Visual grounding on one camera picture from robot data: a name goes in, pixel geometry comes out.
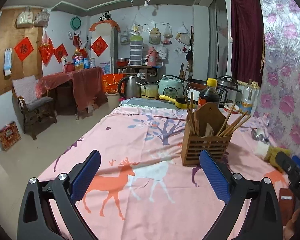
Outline mint green rice cooker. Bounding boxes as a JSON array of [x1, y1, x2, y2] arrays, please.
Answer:
[[158, 75, 184, 99]]

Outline stacked grey steamer containers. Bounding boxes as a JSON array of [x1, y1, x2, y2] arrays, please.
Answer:
[[129, 35, 143, 66]]

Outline red gift box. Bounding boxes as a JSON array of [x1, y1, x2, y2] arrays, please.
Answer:
[[102, 73, 126, 94]]

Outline stainless electric kettle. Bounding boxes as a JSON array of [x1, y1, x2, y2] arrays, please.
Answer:
[[117, 75, 141, 99]]

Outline brown plush toy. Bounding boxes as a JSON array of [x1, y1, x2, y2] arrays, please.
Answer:
[[253, 141, 291, 173]]

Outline green round plate on wall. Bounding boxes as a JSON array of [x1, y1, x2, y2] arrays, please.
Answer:
[[70, 16, 82, 31]]

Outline soy sauce bottle yellow cap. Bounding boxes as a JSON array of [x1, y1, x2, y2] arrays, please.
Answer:
[[198, 78, 219, 108]]

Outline wooden armchair grey cushion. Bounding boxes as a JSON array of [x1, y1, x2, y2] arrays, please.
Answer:
[[12, 75, 57, 140]]

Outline white refrigerator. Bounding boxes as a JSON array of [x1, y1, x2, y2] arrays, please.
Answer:
[[89, 20, 120, 74]]

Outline pink thermos jug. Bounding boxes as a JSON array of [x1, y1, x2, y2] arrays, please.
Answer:
[[147, 47, 159, 67]]

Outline red covered side table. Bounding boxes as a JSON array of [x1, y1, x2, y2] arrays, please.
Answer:
[[36, 67, 106, 112]]

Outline red box on floor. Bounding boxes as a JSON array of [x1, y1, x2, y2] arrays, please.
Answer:
[[0, 121, 21, 151]]

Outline brown wooden chopstick holder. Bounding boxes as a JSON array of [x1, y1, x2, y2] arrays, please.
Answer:
[[181, 102, 232, 166]]

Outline steel pot with lid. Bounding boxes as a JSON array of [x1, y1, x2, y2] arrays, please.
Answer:
[[137, 81, 159, 100]]

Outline cooking oil bottle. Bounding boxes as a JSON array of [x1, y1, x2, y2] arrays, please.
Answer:
[[72, 49, 84, 70]]

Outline yellow pan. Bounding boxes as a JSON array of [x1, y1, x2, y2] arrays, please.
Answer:
[[159, 95, 198, 109]]

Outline clear plastic bottle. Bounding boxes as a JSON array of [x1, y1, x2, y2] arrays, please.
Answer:
[[240, 79, 259, 115]]

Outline black pressure cooker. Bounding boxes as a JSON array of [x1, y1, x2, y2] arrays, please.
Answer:
[[216, 75, 242, 108]]

